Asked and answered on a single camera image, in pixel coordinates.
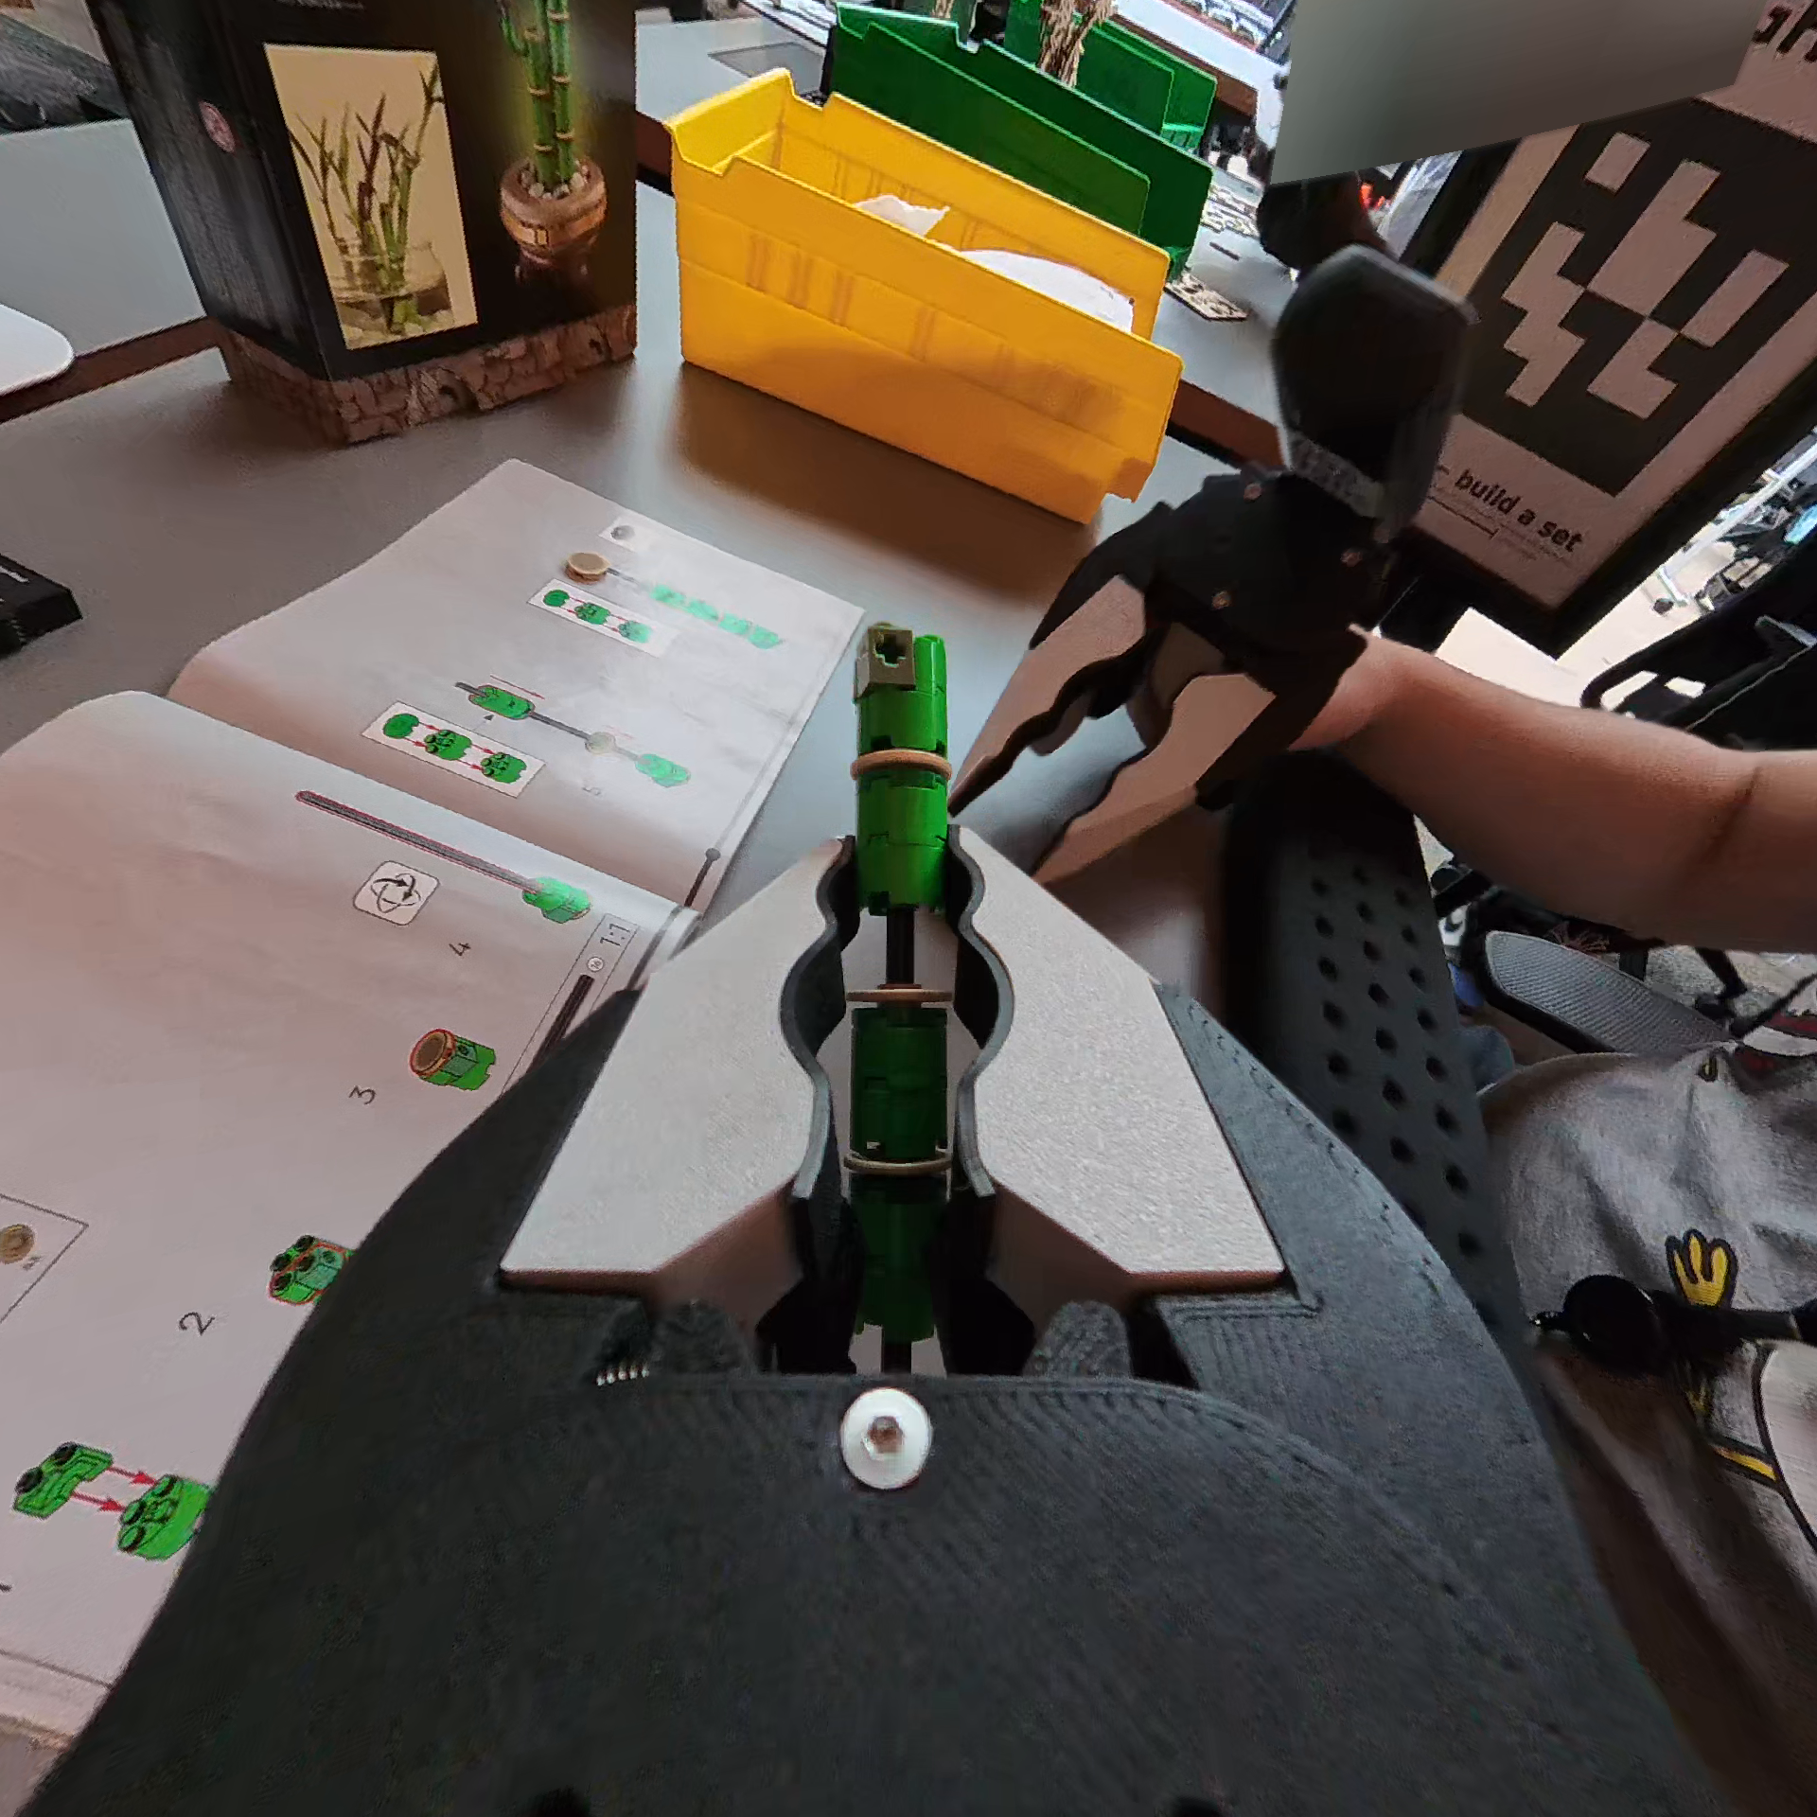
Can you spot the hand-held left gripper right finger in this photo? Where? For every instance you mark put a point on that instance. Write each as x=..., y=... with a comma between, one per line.
x=1121, y=1135

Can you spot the white plastic bag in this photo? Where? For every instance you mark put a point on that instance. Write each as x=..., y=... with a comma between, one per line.
x=1050, y=283
x=903, y=216

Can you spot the black flat object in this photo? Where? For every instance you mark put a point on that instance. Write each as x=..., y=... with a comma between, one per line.
x=29, y=604

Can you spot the green toy bamboo stalk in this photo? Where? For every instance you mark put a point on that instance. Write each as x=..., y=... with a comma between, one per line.
x=903, y=838

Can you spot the yellow plastic bin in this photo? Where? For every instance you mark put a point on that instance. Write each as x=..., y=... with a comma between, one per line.
x=908, y=357

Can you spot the open instruction booklet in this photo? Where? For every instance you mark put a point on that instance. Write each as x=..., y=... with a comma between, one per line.
x=283, y=922

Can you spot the white rounded seat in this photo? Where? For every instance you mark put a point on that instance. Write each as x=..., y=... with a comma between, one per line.
x=20, y=348

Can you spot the person's right forearm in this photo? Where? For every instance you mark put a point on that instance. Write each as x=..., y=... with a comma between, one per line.
x=1563, y=810

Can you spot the bamboo picture toy box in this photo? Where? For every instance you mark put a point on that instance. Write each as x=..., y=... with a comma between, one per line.
x=370, y=213

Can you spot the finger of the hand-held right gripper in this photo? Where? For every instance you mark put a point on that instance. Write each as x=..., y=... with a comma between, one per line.
x=1087, y=653
x=1193, y=738

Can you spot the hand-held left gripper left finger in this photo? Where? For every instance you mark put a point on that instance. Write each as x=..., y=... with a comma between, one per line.
x=668, y=1121

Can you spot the black patterned sign board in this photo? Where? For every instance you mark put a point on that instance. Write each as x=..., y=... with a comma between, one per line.
x=1605, y=283

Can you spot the grey desk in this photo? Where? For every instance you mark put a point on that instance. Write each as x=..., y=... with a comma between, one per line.
x=144, y=482

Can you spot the green plastic bin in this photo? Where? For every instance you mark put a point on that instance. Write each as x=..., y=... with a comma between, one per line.
x=1023, y=113

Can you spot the black perforated chair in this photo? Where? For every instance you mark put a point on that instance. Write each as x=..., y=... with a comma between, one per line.
x=1350, y=995

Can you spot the person's grey printed shirt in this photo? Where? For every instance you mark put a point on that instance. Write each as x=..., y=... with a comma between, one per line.
x=1591, y=1179

